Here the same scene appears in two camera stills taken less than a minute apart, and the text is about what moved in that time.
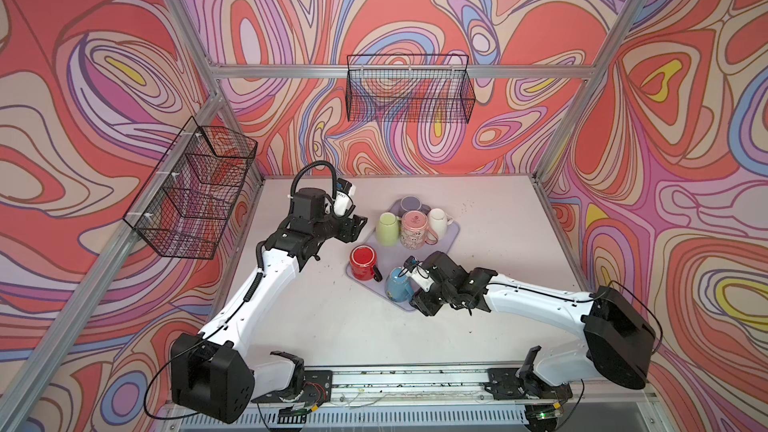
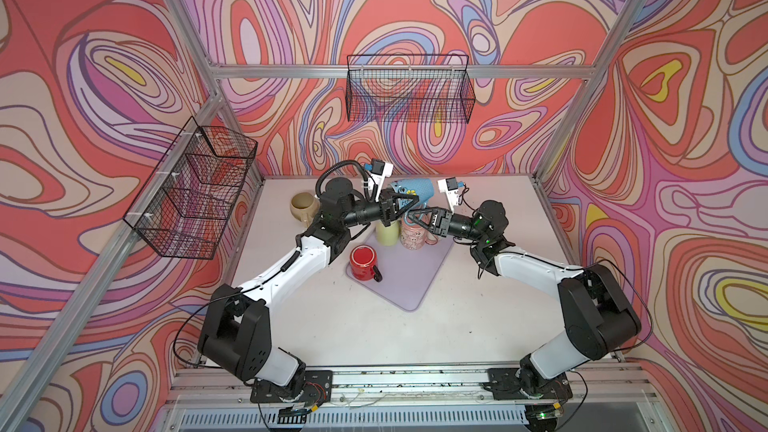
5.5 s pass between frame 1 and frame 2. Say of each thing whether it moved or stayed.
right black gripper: moved
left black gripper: moved
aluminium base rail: stayed
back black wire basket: stayed
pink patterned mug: stayed
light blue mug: moved
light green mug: stayed
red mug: stayed
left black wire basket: stayed
